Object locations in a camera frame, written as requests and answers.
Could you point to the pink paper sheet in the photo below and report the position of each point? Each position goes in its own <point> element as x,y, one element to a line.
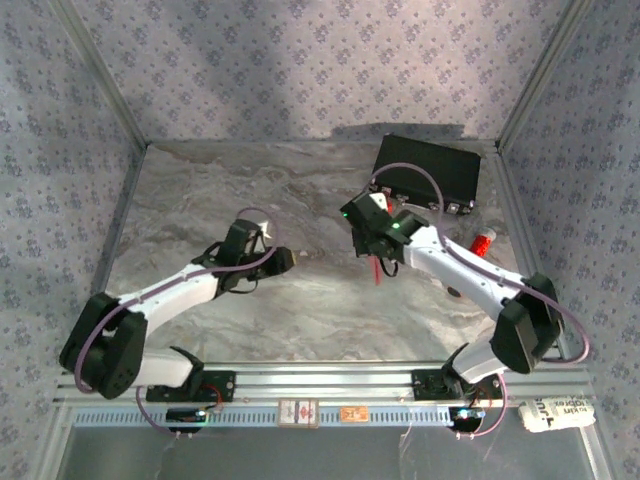
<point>375,272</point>

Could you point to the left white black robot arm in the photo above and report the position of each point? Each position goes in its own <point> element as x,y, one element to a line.
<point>170,305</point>

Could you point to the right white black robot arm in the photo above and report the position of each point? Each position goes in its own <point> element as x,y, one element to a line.
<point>450,270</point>

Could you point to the black hard case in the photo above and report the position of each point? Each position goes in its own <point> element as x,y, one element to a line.
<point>450,170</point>

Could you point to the red glitter tube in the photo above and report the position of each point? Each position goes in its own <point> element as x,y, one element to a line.
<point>482,245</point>

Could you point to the white red label card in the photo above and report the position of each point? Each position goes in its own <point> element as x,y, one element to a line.
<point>298,413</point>

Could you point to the small orange label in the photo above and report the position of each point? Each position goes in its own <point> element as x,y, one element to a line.
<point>354,413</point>

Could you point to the white printed paper roll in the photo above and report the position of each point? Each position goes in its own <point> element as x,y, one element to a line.
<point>557,414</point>

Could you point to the aluminium side frame bar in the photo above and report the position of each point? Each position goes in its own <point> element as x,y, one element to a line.
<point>116,240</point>
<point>520,225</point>

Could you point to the aluminium mounting rail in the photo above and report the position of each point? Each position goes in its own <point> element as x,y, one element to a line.
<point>325,382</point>

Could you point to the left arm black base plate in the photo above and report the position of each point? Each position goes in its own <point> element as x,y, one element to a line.
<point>225,387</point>

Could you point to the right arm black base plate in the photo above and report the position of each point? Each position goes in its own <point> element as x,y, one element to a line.
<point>425,385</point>

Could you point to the aluminium frame post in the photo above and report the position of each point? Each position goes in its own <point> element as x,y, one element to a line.
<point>102,75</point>
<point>542,75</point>

